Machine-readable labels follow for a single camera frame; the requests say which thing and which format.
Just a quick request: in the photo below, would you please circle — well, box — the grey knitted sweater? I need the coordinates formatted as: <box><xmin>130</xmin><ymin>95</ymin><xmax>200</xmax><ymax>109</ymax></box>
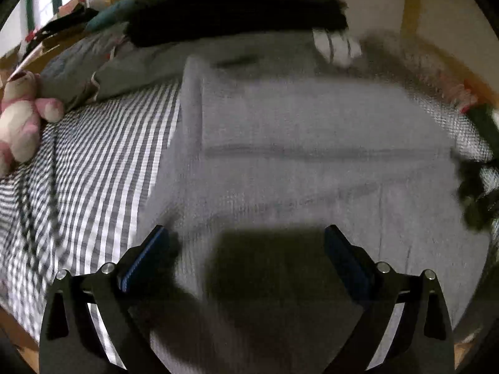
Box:
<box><xmin>137</xmin><ymin>56</ymin><xmax>490</xmax><ymax>373</ymax></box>

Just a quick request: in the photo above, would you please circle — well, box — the black white checkered bedsheet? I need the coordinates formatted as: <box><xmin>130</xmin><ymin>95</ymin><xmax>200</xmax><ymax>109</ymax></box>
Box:
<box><xmin>1</xmin><ymin>33</ymin><xmax>463</xmax><ymax>336</ymax></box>

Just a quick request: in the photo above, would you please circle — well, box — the dark object at right edge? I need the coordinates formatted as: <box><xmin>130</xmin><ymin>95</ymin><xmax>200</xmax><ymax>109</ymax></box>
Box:
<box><xmin>458</xmin><ymin>105</ymin><xmax>498</xmax><ymax>231</ymax></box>

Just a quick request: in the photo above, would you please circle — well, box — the pink white plush toy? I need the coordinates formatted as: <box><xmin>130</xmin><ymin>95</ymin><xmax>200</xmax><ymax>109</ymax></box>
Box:
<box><xmin>1</xmin><ymin>71</ymin><xmax>64</xmax><ymax>178</ymax></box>

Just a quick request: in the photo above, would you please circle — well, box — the white striped cloth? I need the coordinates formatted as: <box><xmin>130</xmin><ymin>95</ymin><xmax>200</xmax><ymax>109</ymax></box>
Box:
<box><xmin>313</xmin><ymin>30</ymin><xmax>362</xmax><ymax>69</ymax></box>

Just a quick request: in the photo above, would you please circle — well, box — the black garment on bed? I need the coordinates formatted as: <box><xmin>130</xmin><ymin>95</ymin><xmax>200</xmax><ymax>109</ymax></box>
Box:
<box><xmin>124</xmin><ymin>0</ymin><xmax>348</xmax><ymax>47</ymax></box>

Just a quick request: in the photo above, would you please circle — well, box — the wooden bed frame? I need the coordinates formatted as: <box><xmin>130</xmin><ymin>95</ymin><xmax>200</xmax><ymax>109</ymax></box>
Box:
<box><xmin>1</xmin><ymin>0</ymin><xmax>498</xmax><ymax>373</ymax></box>

